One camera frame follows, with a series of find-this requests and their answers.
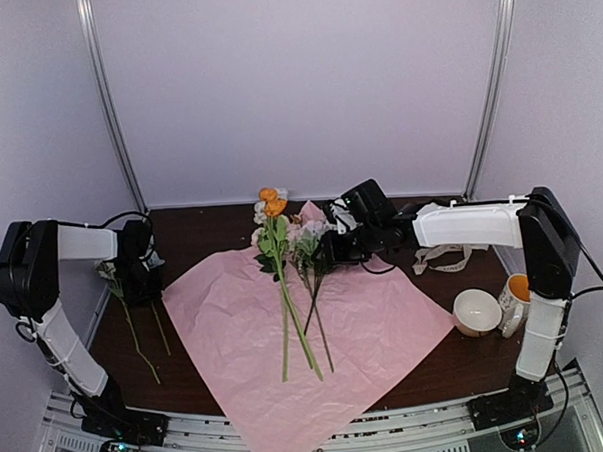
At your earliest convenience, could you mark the aluminium front rail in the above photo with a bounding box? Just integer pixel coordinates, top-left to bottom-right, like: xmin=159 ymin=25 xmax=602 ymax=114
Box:
xmin=38 ymin=365 xmax=603 ymax=452

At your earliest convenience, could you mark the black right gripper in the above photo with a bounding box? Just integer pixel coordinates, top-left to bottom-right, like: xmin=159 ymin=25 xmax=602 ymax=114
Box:
xmin=311 ymin=219 xmax=384 ymax=266

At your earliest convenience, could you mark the floral mug orange inside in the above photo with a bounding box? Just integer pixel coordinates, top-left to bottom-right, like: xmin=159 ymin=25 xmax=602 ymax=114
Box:
xmin=497 ymin=273 xmax=531 ymax=338

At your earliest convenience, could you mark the right aluminium corner post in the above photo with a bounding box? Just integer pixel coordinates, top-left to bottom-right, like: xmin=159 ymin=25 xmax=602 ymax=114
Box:
xmin=463 ymin=0 xmax=516 ymax=199

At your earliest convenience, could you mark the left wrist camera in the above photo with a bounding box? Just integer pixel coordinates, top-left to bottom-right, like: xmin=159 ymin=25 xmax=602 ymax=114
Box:
xmin=140 ymin=245 xmax=166 ymax=271

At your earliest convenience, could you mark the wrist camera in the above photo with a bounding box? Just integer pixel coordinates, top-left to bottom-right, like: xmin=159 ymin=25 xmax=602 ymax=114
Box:
xmin=322 ymin=198 xmax=358 ymax=235
xmin=140 ymin=245 xmax=166 ymax=271

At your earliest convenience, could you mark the left aluminium corner post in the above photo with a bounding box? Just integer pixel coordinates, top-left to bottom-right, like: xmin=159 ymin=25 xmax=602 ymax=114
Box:
xmin=75 ymin=0 xmax=149 ymax=213

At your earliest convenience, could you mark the white round bowl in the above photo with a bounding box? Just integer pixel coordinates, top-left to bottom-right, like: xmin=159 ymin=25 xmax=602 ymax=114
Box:
xmin=452 ymin=288 xmax=503 ymax=338

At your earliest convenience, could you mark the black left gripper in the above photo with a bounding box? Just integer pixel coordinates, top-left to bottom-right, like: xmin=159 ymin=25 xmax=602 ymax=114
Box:
xmin=114 ymin=258 xmax=165 ymax=307

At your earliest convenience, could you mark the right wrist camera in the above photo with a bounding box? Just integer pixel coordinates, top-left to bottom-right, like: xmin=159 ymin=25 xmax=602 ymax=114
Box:
xmin=322 ymin=198 xmax=358 ymax=235

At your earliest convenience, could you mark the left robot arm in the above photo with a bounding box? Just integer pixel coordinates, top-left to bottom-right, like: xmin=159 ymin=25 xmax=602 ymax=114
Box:
xmin=0 ymin=211 xmax=164 ymax=438

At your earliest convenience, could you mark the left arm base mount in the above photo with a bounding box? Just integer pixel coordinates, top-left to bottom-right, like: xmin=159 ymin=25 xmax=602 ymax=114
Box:
xmin=81 ymin=409 xmax=169 ymax=452

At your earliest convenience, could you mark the aluminium corner post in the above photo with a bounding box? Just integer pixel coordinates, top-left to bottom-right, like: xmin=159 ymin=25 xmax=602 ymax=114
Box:
xmin=463 ymin=0 xmax=516 ymax=199
xmin=75 ymin=0 xmax=149 ymax=213

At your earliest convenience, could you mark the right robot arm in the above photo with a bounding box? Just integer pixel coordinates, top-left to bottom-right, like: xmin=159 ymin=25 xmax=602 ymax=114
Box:
xmin=321 ymin=179 xmax=581 ymax=419

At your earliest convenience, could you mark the pink wrapping paper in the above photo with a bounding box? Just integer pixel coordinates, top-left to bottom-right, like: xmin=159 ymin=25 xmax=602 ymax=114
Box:
xmin=159 ymin=193 xmax=462 ymax=452

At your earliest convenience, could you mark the beige printed ribbon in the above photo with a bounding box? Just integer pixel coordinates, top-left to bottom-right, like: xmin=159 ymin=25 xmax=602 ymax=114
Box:
xmin=412 ymin=244 xmax=489 ymax=276

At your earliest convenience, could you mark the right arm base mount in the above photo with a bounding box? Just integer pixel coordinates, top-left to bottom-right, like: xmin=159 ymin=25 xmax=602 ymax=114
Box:
xmin=466 ymin=391 xmax=555 ymax=452

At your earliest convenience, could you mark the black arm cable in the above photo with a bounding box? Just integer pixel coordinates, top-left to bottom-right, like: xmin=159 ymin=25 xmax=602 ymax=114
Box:
xmin=529 ymin=192 xmax=603 ymax=302

